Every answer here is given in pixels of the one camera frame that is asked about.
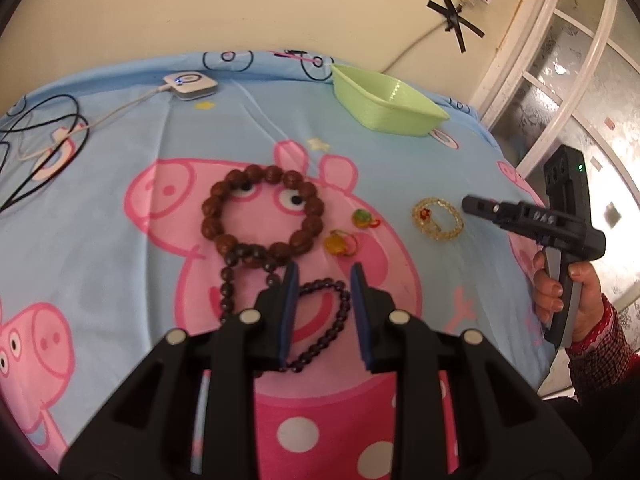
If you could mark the white window frame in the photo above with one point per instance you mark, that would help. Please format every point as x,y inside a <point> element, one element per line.
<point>540,25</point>

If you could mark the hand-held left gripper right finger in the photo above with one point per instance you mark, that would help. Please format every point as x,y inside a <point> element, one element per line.
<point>361,310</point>

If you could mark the amber pendant charm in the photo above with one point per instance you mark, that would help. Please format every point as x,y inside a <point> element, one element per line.
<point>334,244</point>

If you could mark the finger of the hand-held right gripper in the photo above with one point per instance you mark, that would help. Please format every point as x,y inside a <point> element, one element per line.
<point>477,206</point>

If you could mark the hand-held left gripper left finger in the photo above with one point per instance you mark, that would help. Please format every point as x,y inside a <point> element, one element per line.
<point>290,310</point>

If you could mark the person's right forearm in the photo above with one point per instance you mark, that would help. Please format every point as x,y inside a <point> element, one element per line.
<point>605,360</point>

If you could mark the green pendant charm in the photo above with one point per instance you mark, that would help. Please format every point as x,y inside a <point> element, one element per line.
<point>360,217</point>

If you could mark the person's right hand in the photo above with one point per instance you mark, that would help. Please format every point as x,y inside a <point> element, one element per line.
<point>590,300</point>

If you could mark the small white charger device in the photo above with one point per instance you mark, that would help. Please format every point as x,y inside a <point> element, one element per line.
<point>192,85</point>

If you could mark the black tape cross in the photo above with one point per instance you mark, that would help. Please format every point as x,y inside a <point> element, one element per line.
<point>456,20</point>

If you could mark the blue cartoon pig blanket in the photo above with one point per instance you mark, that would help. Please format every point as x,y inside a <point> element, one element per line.
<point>100,240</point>

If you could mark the green plastic basket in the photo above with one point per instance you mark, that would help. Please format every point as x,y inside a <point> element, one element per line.
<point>385,110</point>

